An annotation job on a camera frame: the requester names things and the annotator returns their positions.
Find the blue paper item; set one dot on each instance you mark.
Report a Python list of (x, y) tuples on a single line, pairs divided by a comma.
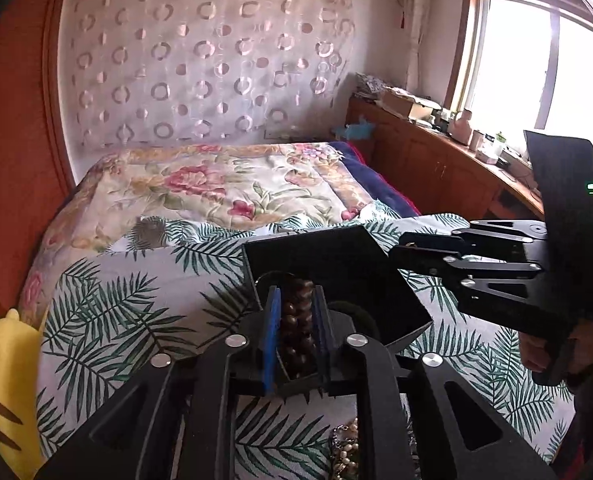
[(356, 131)]

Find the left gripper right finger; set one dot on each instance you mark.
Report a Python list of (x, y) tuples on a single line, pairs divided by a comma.
[(323, 334)]

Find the person's right hand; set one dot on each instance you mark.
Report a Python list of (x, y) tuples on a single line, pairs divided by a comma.
[(578, 356)]

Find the window with brown frame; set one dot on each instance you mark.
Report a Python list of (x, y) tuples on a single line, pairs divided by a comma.
[(524, 65)]

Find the red-brown wooden wardrobe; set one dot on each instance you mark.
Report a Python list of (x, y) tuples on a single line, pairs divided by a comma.
[(35, 175)]

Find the white bottle on cabinet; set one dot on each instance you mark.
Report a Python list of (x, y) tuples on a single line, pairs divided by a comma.
[(460, 129)]

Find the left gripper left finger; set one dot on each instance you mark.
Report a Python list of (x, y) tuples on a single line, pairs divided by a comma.
[(272, 313)]

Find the black jewelry box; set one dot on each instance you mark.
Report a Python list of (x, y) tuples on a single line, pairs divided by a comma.
[(355, 272)]

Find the floral quilt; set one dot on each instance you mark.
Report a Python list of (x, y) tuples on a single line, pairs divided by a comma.
[(237, 187)]

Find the blue blanket with red trim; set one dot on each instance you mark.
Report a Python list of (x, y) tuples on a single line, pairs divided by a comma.
[(375, 185)]

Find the sheer circle pattern curtain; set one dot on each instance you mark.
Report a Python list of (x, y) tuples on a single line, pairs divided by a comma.
[(163, 72)]

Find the yellow plush toy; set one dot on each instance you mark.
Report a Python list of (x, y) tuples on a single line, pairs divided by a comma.
[(20, 456)]

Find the palm leaf print cloth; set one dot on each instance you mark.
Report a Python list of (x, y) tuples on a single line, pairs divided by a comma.
[(176, 287)]

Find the wooden side cabinet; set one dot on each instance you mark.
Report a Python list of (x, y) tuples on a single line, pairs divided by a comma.
[(437, 174)]

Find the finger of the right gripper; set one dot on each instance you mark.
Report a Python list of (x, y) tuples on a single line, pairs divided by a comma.
[(499, 245), (453, 267)]

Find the cardboard box on cabinet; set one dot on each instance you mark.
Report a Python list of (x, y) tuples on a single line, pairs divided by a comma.
[(404, 105)]

